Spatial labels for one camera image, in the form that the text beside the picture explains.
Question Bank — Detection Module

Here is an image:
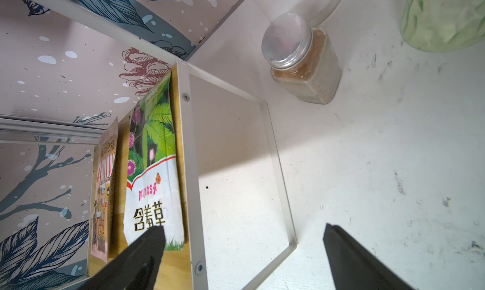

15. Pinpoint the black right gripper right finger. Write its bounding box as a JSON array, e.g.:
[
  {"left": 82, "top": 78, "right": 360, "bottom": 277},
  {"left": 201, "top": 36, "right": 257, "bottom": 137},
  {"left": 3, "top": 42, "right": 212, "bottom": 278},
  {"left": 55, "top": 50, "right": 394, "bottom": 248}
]
[{"left": 323, "top": 224, "right": 411, "bottom": 289}]

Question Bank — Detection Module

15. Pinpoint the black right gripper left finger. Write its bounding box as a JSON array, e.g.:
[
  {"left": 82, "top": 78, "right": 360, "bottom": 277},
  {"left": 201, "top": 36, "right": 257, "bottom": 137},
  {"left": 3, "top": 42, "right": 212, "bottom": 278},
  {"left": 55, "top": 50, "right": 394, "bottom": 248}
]
[{"left": 80, "top": 226, "right": 165, "bottom": 290}]

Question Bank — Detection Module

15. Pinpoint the white mimosa seed bag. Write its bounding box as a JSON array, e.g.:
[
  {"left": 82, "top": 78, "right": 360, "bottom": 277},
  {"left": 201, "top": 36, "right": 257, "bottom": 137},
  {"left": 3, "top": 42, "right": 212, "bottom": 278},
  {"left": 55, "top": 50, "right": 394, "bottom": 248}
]
[{"left": 123, "top": 74, "right": 185, "bottom": 251}]

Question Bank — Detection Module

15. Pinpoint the wooden two-tier shelf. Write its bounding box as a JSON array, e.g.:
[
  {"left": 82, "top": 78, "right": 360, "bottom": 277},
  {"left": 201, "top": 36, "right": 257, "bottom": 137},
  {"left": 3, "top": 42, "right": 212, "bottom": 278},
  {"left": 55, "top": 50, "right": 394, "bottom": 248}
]
[{"left": 82, "top": 60, "right": 298, "bottom": 289}]

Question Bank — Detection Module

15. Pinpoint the picture seed packet lower shelf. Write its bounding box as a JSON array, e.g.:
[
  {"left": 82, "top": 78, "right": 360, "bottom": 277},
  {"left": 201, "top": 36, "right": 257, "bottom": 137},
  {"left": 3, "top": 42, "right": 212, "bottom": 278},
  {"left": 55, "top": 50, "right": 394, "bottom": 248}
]
[{"left": 90, "top": 119, "right": 119, "bottom": 263}]

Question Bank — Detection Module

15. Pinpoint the glass spice jar silver lid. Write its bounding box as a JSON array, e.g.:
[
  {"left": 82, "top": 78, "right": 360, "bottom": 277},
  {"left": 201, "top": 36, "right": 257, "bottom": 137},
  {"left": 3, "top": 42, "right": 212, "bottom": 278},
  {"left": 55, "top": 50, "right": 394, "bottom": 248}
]
[{"left": 261, "top": 13, "right": 342, "bottom": 104}]

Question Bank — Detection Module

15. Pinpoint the green glass cup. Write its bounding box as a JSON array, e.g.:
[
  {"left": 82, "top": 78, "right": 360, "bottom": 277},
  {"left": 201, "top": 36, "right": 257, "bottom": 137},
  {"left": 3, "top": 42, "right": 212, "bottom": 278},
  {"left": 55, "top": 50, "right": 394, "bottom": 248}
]
[{"left": 400, "top": 0, "right": 484, "bottom": 53}]

